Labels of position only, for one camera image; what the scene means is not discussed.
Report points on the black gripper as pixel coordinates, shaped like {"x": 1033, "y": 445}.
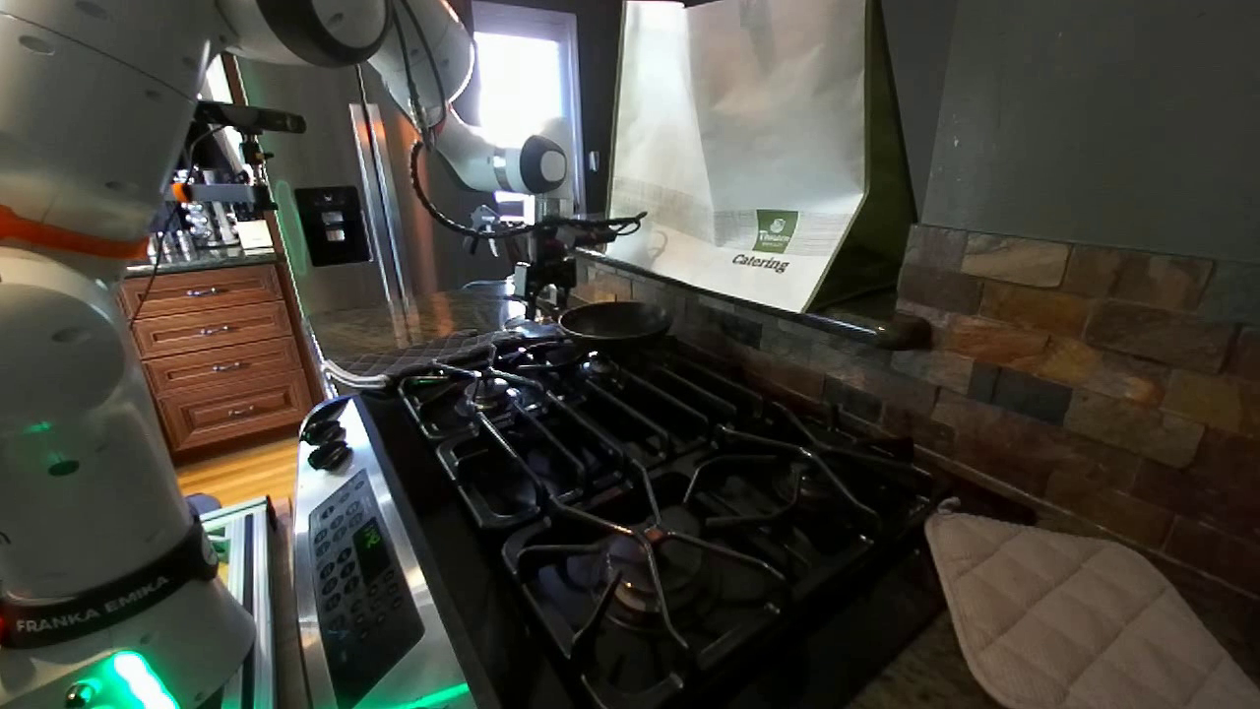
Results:
{"x": 551, "y": 270}

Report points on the black frying pan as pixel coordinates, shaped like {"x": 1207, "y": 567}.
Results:
{"x": 614, "y": 325}

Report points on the stainless steel refrigerator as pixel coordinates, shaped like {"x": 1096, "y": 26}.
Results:
{"x": 394, "y": 249}

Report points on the black gas stove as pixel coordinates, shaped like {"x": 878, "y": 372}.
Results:
{"x": 631, "y": 458}

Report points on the bright window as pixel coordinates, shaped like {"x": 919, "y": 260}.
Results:
{"x": 525, "y": 78}

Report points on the white green catering bag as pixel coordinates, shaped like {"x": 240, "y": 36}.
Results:
{"x": 735, "y": 144}

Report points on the black stove knob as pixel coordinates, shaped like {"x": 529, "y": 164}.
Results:
{"x": 331, "y": 453}
{"x": 323, "y": 418}

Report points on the wooden drawer cabinet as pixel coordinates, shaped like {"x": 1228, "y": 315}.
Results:
{"x": 222, "y": 357}

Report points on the white quilted pot holder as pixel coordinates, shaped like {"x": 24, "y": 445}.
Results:
{"x": 1087, "y": 614}

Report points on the black stereo camera bar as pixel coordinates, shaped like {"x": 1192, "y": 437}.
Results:
{"x": 249, "y": 120}

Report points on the black camera stand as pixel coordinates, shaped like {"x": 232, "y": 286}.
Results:
{"x": 209, "y": 193}

